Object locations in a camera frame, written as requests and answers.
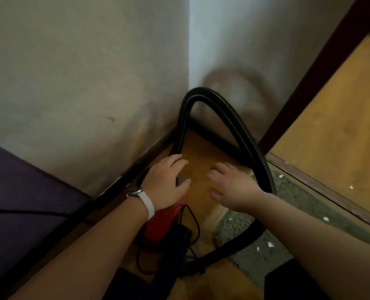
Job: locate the black trousers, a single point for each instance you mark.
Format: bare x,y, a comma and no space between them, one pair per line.
297,284

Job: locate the metal door threshold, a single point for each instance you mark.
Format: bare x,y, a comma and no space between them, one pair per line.
328,192

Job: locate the person's right hand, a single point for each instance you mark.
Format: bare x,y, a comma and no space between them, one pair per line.
238,190

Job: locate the person's left hand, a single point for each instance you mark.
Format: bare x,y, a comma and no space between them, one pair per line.
166,187

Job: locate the orange wooden door frame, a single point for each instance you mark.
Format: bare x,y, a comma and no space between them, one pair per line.
322,74

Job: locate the person's right forearm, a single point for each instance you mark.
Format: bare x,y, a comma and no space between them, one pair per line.
322,246

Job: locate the person's left forearm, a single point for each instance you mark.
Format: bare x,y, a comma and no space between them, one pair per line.
78,259

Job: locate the white wrist watch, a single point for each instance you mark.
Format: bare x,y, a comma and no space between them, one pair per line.
147,203

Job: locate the grey-green shaggy door mat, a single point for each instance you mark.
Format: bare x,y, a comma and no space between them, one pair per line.
297,203

